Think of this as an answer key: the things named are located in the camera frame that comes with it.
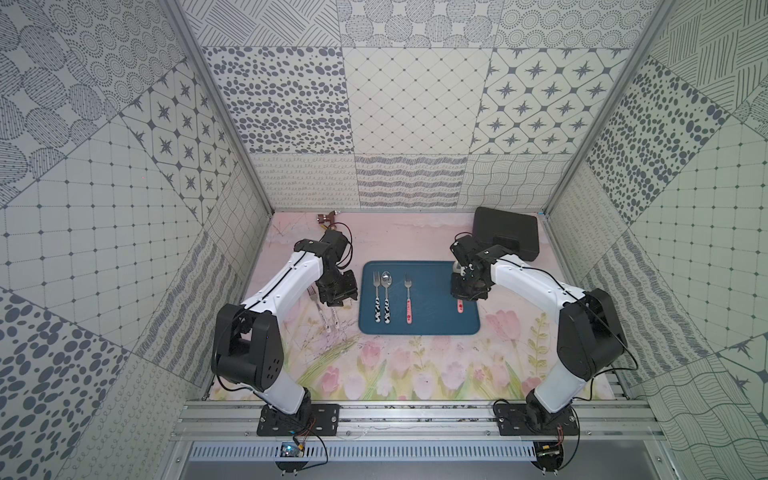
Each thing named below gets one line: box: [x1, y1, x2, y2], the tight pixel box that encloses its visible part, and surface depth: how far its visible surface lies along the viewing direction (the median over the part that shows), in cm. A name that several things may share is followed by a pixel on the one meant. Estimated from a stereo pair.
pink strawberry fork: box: [404, 280, 413, 325], surface depth 94 cm
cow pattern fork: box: [373, 271, 381, 323], surface depth 97 cm
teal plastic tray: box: [358, 260, 481, 336], surface depth 95 cm
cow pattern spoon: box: [380, 270, 393, 325], surface depth 97 cm
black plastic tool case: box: [472, 207, 540, 261], surface depth 113 cm
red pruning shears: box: [316, 210, 337, 229], surface depth 117 cm
